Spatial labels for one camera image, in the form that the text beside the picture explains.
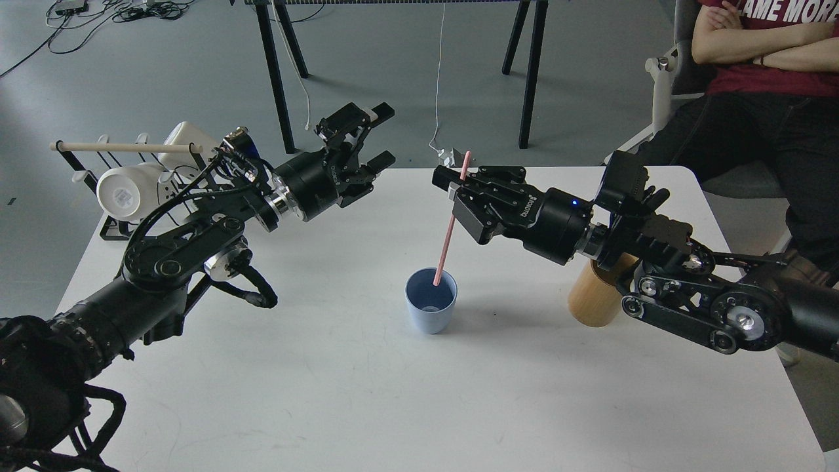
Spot bamboo cylinder holder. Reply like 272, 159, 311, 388
568, 254, 638, 326

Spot person in red shirt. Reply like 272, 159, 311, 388
638, 1, 838, 274

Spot white power adapter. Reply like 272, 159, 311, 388
438, 147, 475, 169

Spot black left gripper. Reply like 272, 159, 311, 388
275, 102, 396, 222

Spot black floor cables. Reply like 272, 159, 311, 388
0, 0, 197, 78

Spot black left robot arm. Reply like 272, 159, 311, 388
2, 104, 395, 471

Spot white round mug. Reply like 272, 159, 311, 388
96, 162, 177, 222

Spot white square mug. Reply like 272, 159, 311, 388
157, 121, 219, 171

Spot black background table legs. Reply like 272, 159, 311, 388
246, 0, 550, 155

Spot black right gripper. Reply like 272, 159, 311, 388
432, 165, 593, 265

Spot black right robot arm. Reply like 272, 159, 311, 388
432, 151, 838, 361

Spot black wire mug rack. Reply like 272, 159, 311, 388
50, 140, 204, 240

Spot white hanging cable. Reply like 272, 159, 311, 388
429, 3, 448, 155

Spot blue plastic cup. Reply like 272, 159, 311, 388
405, 267, 458, 334

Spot grey office chair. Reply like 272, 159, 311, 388
602, 0, 794, 256

